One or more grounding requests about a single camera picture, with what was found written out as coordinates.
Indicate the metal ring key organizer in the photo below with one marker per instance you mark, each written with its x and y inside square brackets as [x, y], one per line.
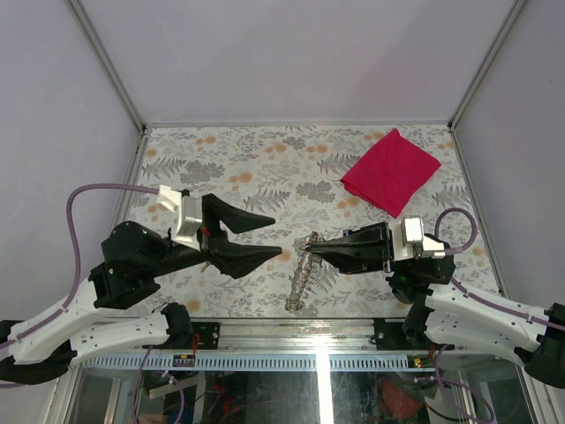
[306, 263]

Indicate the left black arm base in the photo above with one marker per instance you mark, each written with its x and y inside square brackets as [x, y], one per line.
[184, 333]

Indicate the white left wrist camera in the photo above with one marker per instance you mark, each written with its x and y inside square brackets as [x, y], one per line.
[188, 215]

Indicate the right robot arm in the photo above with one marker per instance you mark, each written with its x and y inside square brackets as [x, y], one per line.
[420, 268]

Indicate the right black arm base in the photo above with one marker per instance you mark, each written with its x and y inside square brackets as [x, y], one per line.
[397, 331]

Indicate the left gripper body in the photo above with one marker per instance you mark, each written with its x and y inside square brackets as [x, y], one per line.
[205, 237]

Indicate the magenta folded cloth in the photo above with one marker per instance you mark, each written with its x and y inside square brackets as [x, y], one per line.
[389, 173]

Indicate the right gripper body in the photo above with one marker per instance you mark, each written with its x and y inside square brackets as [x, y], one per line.
[390, 243]

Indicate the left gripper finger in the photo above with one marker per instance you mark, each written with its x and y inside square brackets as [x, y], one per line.
[237, 260]
[215, 211]

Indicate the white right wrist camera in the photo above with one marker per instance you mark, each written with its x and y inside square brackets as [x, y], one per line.
[410, 242]

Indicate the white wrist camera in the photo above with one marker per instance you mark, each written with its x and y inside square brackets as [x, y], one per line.
[188, 215]
[410, 242]

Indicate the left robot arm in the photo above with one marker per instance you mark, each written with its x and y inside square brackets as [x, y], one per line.
[45, 347]

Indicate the aluminium front rail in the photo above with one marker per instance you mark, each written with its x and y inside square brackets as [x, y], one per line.
[271, 345]

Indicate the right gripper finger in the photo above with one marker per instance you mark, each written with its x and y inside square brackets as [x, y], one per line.
[369, 238]
[351, 262]

